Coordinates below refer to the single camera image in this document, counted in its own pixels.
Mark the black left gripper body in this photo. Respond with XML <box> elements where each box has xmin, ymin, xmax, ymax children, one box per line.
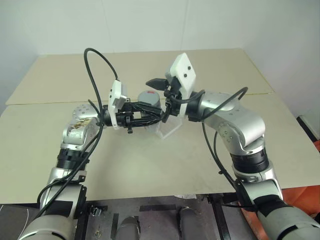
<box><xmin>115</xmin><ymin>98</ymin><xmax>138</xmax><ymax>135</ymax></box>

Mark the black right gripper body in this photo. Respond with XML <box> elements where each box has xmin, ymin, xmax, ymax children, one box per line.
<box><xmin>163</xmin><ymin>77</ymin><xmax>185</xmax><ymax>117</ymax></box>

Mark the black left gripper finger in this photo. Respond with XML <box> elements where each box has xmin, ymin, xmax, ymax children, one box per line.
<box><xmin>134</xmin><ymin>113</ymin><xmax>164</xmax><ymax>126</ymax></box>
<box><xmin>131</xmin><ymin>101</ymin><xmax>164</xmax><ymax>114</ymax></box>

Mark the clear plastic jar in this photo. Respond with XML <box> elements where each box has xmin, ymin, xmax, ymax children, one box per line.
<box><xmin>139</xmin><ymin>107</ymin><xmax>162</xmax><ymax>134</ymax></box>

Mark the grey jar lid red label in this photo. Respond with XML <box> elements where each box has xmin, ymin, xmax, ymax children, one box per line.
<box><xmin>137</xmin><ymin>90</ymin><xmax>162</xmax><ymax>110</ymax></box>

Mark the clear plastic box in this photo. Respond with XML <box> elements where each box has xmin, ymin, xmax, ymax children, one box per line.
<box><xmin>156</xmin><ymin>115</ymin><xmax>185</xmax><ymax>140</ymax></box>

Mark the black tape strip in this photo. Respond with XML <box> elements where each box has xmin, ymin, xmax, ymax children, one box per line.
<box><xmin>111</xmin><ymin>212</ymin><xmax>120</xmax><ymax>239</ymax></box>
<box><xmin>139</xmin><ymin>204</ymin><xmax>177</xmax><ymax>212</ymax></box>

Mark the grey rounded shape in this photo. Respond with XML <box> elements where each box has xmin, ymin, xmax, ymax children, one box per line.
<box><xmin>117</xmin><ymin>216</ymin><xmax>140</xmax><ymax>240</ymax></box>
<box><xmin>177</xmin><ymin>207</ymin><xmax>200</xmax><ymax>240</ymax></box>

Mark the black panel with white line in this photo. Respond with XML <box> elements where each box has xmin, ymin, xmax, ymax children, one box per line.
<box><xmin>0</xmin><ymin>203</ymin><xmax>41</xmax><ymax>240</ymax></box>

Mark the orange object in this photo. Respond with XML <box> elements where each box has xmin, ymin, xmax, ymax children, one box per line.
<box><xmin>281</xmin><ymin>139</ymin><xmax>320</xmax><ymax>220</ymax></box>

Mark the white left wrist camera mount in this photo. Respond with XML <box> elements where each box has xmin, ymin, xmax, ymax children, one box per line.
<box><xmin>108</xmin><ymin>79</ymin><xmax>129</xmax><ymax>131</ymax></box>

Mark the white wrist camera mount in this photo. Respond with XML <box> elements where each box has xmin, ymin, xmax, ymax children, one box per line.
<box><xmin>163</xmin><ymin>52</ymin><xmax>196</xmax><ymax>119</ymax></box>
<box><xmin>108</xmin><ymin>79</ymin><xmax>129</xmax><ymax>131</ymax></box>

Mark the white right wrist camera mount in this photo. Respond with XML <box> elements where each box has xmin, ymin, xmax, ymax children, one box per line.
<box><xmin>163</xmin><ymin>52</ymin><xmax>196</xmax><ymax>119</ymax></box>

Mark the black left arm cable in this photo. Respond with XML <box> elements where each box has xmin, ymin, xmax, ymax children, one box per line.
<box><xmin>36</xmin><ymin>47</ymin><xmax>120</xmax><ymax>219</ymax></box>

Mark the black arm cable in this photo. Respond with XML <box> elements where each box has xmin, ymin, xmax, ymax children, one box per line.
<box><xmin>172</xmin><ymin>86</ymin><xmax>259</xmax><ymax>209</ymax></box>
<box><xmin>36</xmin><ymin>47</ymin><xmax>120</xmax><ymax>219</ymax></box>

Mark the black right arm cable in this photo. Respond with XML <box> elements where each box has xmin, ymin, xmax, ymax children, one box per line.
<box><xmin>172</xmin><ymin>86</ymin><xmax>259</xmax><ymax>209</ymax></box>

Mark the black metal frame bar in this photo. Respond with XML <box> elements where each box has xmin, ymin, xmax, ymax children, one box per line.
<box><xmin>206</xmin><ymin>193</ymin><xmax>227</xmax><ymax>240</ymax></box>

